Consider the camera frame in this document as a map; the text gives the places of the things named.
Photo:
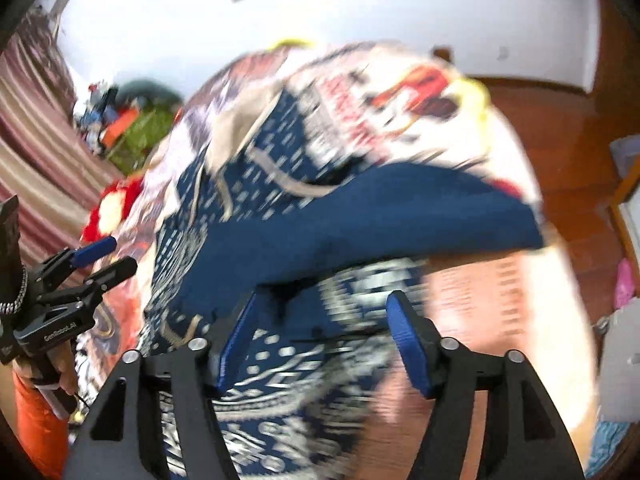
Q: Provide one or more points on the printed bed sheet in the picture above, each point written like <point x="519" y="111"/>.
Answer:
<point x="500" y="285"/>

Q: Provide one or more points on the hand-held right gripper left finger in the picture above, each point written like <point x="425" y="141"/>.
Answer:
<point x="240" y="340"/>

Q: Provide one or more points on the red plush blanket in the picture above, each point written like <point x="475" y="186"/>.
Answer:
<point x="112" y="200"/>

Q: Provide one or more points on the white plastic bag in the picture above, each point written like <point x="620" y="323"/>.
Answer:
<point x="620" y="350"/>

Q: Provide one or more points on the pink bag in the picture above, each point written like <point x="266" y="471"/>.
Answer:
<point x="625" y="282"/>

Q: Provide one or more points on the person's left hand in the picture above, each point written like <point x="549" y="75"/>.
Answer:
<point x="64" y="367"/>

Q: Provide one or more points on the yellow cloth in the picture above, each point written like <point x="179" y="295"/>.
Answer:
<point x="292" y="42"/>

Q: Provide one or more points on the person's left forearm orange sleeve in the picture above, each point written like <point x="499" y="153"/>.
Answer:
<point x="37" y="430"/>

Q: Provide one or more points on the white storage box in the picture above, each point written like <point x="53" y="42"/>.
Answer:
<point x="626" y="152"/>

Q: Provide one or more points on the striped curtain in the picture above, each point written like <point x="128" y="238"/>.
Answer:
<point x="35" y="135"/>

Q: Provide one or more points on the wooden furniture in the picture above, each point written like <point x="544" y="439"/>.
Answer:
<point x="625" y="200"/>

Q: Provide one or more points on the green cloth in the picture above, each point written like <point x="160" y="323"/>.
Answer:
<point x="142" y="132"/>

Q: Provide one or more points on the pile of assorted clutter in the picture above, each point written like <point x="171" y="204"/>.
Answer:
<point x="92" y="115"/>

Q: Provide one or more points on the dark grey round cushion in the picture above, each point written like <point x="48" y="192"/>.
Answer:
<point x="150" y="91"/>

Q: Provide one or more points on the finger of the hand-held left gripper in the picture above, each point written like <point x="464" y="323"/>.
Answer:
<point x="95" y="250"/>
<point x="112" y="272"/>

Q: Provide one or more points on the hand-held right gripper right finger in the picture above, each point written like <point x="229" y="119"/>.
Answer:
<point x="407" y="340"/>

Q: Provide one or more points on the blue patterned garment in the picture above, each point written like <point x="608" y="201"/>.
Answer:
<point x="350" y="210"/>

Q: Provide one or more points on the light blue cloth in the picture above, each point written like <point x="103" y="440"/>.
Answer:
<point x="607" y="442"/>

